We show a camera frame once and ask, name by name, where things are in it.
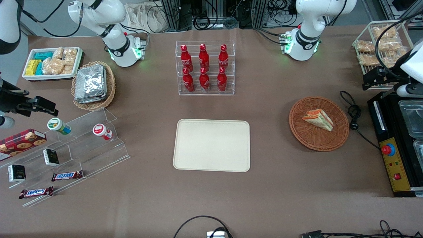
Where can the clear acrylic bottle rack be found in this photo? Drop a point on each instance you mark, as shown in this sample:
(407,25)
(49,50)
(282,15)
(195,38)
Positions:
(231,89)

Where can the black yellow sealing machine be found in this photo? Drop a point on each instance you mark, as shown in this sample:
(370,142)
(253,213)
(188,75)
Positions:
(396,132)

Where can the triangular sandwich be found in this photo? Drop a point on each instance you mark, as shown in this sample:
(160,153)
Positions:
(319,119)

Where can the red lid yogurt cup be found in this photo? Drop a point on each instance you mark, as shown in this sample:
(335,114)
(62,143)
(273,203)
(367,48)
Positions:
(99,130)

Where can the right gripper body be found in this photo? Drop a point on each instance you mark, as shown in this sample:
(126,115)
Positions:
(9,100)

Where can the small teal snack pack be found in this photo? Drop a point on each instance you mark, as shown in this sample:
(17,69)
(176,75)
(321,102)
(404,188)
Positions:
(39,69)

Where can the bagged bread pack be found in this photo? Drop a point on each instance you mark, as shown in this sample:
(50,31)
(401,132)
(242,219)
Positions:
(368,59)
(365,46)
(383,32)
(391,45)

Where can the large clear plastic container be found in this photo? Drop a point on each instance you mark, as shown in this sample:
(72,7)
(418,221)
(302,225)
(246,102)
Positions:
(413,119)

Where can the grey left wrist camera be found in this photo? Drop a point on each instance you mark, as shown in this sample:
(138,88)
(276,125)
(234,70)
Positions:
(404,91)

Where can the aluminium frame post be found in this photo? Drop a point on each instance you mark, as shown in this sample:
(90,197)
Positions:
(171,15)
(259,13)

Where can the clear bagged rice cracker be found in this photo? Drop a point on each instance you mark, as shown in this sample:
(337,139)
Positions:
(58,53)
(67,69)
(53,66)
(70,56)

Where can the clear acrylic stepped shelf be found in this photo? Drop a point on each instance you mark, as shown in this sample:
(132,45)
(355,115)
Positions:
(96,155)

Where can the silver foil container stack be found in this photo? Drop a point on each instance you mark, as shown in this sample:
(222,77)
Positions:
(91,84)

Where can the white rectangular snack tray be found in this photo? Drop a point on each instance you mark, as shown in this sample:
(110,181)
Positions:
(49,77)

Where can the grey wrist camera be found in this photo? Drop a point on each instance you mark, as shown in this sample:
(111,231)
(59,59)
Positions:
(404,91)
(6,122)

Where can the red cola bottle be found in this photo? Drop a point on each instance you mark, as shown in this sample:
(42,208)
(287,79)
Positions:
(221,82)
(223,58)
(204,57)
(185,58)
(188,82)
(204,82)

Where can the yellow snack pack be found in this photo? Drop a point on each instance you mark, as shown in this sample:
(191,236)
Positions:
(32,67)

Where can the cream plastic tray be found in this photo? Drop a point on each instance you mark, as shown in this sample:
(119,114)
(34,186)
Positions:
(211,145)

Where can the red emergency stop button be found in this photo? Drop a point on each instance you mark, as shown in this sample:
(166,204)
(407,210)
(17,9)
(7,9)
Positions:
(388,149)

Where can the light oval wicker basket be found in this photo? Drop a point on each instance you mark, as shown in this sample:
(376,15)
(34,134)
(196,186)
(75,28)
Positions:
(110,89)

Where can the large teal snack pack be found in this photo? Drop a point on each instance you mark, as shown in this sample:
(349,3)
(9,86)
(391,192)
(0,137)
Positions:
(43,55)

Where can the red plaid cookie box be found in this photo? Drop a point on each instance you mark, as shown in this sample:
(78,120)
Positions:
(21,142)

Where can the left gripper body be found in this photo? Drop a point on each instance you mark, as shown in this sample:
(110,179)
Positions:
(388,75)

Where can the white cloth bag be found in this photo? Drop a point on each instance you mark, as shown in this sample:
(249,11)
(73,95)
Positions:
(145,18)

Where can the brown snickers bar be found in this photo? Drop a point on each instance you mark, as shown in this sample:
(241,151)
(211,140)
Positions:
(67,176)
(36,192)

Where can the small silver device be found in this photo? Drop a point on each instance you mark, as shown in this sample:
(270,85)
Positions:
(216,234)

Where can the small clear plastic container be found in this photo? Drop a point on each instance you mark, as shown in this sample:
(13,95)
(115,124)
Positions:
(419,150)

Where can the brown round wicker basket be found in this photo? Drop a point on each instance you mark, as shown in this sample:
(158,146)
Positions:
(304,135)

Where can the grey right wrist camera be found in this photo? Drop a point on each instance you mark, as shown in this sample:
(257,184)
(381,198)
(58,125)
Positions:
(6,122)

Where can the small black white box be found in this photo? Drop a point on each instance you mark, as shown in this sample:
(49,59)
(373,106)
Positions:
(16,173)
(51,157)

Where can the green lid yogurt cup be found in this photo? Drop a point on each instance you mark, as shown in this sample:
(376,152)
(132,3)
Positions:
(56,125)

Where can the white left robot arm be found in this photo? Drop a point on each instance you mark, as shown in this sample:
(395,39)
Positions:
(305,33)

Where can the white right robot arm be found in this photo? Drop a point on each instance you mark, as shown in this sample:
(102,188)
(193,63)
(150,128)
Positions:
(112,36)

